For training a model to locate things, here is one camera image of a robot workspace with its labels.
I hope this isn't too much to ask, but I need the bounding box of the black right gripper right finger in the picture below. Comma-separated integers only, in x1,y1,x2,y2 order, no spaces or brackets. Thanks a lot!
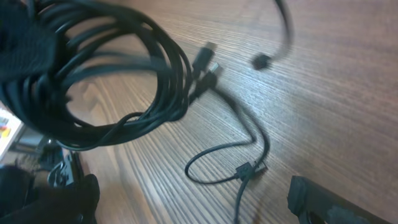
287,175,390,224

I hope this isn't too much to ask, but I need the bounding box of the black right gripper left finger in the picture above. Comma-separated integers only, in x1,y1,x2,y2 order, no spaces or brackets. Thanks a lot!
1,174,100,224

